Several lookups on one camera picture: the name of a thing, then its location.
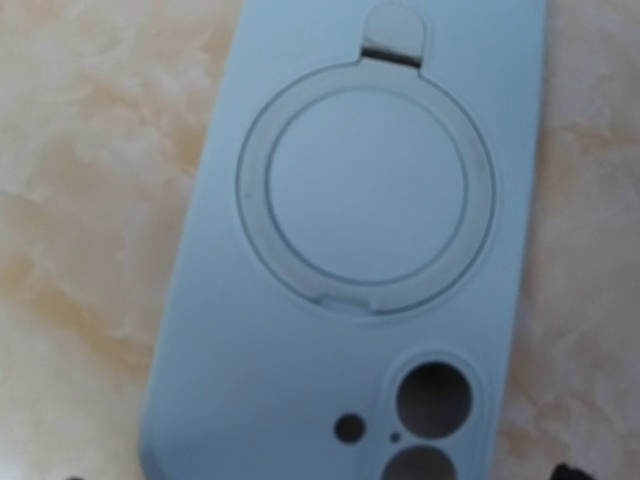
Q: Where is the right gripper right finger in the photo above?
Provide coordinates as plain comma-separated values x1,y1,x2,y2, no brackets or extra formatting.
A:
548,454,595,480

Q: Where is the light blue phone case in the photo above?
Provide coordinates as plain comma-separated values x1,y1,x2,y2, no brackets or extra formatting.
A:
139,1,547,479

